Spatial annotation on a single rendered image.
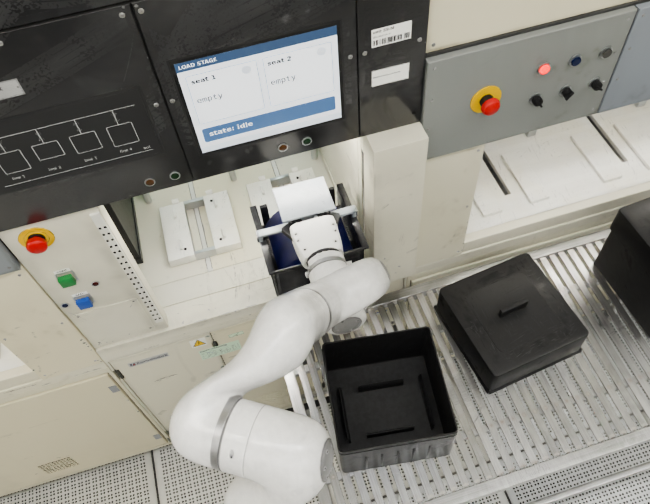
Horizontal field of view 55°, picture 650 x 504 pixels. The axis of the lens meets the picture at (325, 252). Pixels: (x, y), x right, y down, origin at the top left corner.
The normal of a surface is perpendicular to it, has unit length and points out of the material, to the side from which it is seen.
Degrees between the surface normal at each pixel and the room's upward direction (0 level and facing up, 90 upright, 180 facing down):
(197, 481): 0
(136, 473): 0
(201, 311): 0
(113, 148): 90
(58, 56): 90
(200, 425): 19
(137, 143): 90
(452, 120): 90
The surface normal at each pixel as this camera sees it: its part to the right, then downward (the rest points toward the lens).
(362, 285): 0.47, -0.27
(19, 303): 0.29, 0.78
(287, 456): -0.06, -0.22
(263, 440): -0.11, -0.41
